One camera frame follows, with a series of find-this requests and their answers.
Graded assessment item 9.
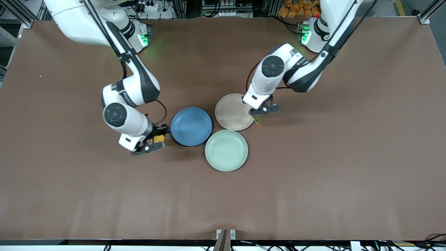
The blue plate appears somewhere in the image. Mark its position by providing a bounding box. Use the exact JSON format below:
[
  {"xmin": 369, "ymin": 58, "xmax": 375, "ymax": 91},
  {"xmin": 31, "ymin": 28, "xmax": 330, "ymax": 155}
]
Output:
[{"xmin": 171, "ymin": 107, "xmax": 213, "ymax": 146}]

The pale green plate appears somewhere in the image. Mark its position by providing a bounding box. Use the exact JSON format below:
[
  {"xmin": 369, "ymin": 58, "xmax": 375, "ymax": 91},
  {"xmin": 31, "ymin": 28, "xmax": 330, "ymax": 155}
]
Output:
[{"xmin": 205, "ymin": 130, "xmax": 248, "ymax": 172}]

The beige plate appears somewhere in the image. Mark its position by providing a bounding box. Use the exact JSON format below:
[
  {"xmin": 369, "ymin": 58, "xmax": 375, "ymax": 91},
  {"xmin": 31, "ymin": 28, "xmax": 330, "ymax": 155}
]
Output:
[{"xmin": 215, "ymin": 93, "xmax": 256, "ymax": 131}]

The white power strip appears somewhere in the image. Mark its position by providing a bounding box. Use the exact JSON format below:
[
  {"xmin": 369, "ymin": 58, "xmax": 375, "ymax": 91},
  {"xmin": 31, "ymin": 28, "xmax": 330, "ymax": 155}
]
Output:
[{"xmin": 134, "ymin": 0, "xmax": 164, "ymax": 12}]

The brown slanted bar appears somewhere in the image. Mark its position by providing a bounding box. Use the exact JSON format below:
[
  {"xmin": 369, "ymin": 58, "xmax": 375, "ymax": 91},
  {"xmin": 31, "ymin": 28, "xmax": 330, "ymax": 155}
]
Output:
[{"xmin": 213, "ymin": 229, "xmax": 229, "ymax": 251}]

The bag of oranges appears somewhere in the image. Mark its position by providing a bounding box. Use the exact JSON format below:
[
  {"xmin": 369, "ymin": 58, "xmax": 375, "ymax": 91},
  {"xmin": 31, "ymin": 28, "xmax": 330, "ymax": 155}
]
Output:
[{"xmin": 278, "ymin": 0, "xmax": 321, "ymax": 18}]

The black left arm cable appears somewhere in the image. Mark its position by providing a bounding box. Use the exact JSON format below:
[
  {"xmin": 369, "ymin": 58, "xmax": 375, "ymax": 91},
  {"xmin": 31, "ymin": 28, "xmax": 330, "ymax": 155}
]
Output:
[{"xmin": 245, "ymin": 0, "xmax": 378, "ymax": 94}]

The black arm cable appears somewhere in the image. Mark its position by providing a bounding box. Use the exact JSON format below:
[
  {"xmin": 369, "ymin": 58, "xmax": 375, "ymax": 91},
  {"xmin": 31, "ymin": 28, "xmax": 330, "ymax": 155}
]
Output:
[
  {"xmin": 245, "ymin": 0, "xmax": 378, "ymax": 94},
  {"xmin": 82, "ymin": 0, "xmax": 168, "ymax": 127}
]

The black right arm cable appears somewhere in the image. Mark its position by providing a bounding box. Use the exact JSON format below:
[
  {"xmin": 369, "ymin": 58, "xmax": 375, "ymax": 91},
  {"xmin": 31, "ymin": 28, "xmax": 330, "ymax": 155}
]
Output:
[{"xmin": 82, "ymin": 0, "xmax": 168, "ymax": 127}]

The small metal bracket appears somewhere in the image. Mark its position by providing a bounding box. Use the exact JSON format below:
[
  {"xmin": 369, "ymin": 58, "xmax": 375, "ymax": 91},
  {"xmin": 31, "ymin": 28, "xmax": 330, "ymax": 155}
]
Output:
[{"xmin": 216, "ymin": 229, "xmax": 236, "ymax": 241}]

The white table edge rail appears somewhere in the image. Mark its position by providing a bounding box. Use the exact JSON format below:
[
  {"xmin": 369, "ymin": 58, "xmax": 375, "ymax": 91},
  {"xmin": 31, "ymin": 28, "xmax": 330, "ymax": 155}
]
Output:
[{"xmin": 0, "ymin": 240, "xmax": 446, "ymax": 251}]

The aluminium frame post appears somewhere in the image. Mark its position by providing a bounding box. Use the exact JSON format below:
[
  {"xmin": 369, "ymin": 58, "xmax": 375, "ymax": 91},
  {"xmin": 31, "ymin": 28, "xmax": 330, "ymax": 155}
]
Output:
[
  {"xmin": 417, "ymin": 0, "xmax": 446, "ymax": 25},
  {"xmin": 0, "ymin": 0, "xmax": 47, "ymax": 29}
]

